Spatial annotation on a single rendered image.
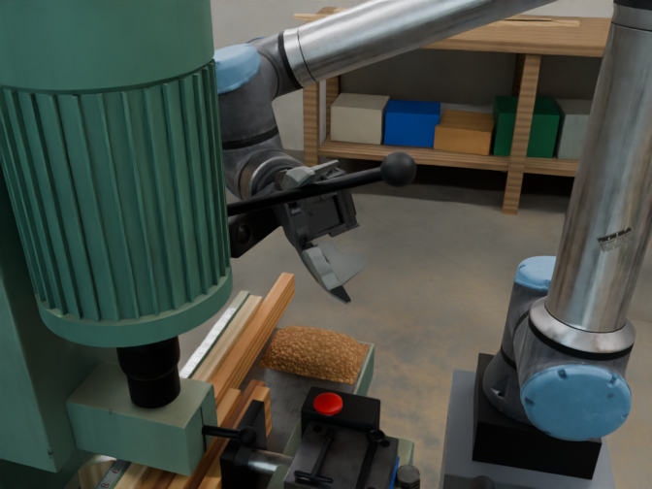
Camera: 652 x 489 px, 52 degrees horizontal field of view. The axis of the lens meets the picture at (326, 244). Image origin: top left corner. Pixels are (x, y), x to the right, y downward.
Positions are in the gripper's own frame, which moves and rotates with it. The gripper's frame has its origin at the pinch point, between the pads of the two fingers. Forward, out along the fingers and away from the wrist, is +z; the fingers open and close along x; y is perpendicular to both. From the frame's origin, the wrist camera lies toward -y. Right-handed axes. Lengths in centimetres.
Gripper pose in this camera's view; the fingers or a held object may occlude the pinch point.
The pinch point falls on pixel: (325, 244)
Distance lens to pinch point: 68.7
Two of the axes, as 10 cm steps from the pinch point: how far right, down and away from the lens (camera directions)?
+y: 8.9, -3.7, 2.5
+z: 3.7, 3.0, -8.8
